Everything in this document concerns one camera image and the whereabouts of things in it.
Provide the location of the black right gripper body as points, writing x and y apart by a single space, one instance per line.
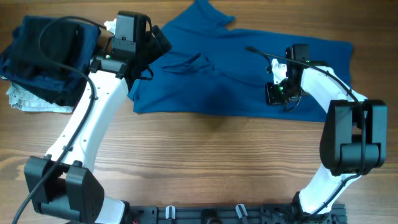
281 92

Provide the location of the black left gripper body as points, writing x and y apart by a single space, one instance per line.
152 49

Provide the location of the blue polo shirt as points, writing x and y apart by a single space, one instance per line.
209 69

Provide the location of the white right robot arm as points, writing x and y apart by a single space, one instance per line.
353 140

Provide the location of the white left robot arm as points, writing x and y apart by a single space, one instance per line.
61 184

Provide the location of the dark folded garment below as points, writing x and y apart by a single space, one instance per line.
68 97

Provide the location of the blue folded denim garment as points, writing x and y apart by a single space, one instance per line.
85 51

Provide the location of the black folded garment on top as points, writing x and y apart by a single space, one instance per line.
35 47

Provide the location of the light washed denim garment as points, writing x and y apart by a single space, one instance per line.
22 99

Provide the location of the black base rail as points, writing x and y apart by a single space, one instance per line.
264 214

